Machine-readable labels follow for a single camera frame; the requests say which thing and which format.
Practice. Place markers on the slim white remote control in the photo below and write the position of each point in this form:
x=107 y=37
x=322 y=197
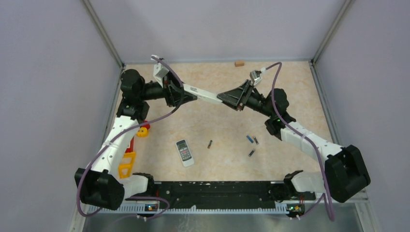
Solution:
x=202 y=94

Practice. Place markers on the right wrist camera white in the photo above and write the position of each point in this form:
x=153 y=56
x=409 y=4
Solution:
x=256 y=76

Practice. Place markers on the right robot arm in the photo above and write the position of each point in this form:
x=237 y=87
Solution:
x=343 y=172

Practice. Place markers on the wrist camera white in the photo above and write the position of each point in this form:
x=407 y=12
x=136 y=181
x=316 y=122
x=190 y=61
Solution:
x=159 y=70
x=256 y=76

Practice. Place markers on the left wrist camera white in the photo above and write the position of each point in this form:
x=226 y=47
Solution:
x=159 y=70

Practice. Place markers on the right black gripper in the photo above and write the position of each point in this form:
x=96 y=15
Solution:
x=238 y=97

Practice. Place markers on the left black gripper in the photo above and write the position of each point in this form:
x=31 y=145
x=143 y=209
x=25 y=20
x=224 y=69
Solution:
x=173 y=91

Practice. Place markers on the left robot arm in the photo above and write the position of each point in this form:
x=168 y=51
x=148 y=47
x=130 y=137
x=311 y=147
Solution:
x=99 y=184

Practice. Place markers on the yellow plastic toy tool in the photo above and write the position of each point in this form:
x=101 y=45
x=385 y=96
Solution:
x=142 y=132

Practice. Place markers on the white grey remote control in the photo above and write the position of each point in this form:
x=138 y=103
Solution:
x=185 y=153

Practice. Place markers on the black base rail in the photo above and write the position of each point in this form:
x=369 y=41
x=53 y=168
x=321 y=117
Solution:
x=226 y=195

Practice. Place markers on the orange plastic frame toy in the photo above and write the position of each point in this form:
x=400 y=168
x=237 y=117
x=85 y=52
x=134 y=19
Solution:
x=126 y=165

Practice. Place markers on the blue AAA battery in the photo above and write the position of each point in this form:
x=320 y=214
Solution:
x=250 y=139

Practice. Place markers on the red plastic toy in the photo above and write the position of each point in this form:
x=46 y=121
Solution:
x=130 y=146

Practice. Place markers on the small wooden block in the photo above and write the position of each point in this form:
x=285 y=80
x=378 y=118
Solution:
x=239 y=63

